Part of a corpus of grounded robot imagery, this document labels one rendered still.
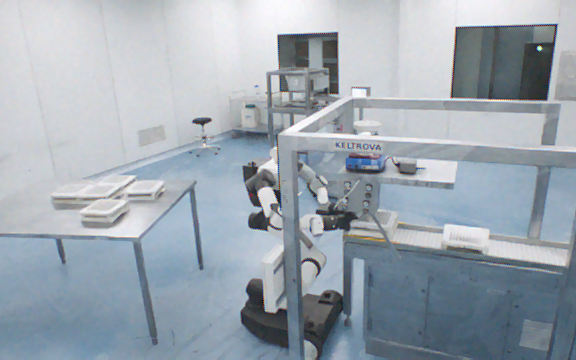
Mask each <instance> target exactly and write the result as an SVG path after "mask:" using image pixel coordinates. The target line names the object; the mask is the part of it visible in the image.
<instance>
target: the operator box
mask: <svg viewBox="0 0 576 360"><path fill-rule="evenodd" d="M261 265H262V278H263V292H264V306H265V312H269V313H276V312H277V311H278V309H279V308H280V306H281V305H282V303H283V302H284V301H285V299H286V280H285V261H284V245H280V244H277V245H276V246H275V247H274V248H273V249H272V250H271V251H270V252H269V253H268V254H267V256H266V257H265V258H264V259H263V260H262V261H261Z"/></svg>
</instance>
